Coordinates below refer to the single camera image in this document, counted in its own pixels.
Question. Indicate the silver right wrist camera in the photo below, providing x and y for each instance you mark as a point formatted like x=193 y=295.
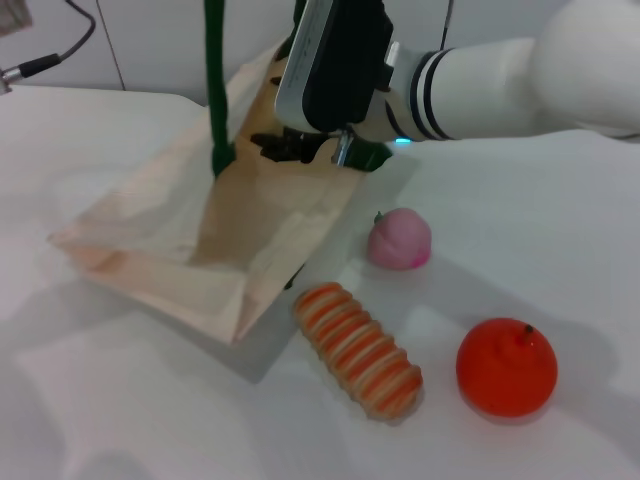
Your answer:
x=340 y=65

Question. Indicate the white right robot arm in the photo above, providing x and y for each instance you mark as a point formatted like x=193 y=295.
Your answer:
x=500 y=90

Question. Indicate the black vertical wall strip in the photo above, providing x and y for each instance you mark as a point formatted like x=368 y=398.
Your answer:
x=446 y=25

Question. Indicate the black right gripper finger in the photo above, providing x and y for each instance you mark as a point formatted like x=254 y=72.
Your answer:
x=287 y=147

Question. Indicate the pink toy peach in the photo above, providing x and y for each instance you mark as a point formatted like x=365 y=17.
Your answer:
x=397 y=240

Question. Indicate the orange striped bread roll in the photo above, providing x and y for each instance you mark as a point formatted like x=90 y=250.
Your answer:
x=355 y=350

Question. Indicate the orange toy fruit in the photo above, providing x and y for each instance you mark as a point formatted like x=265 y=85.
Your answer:
x=500 y=370

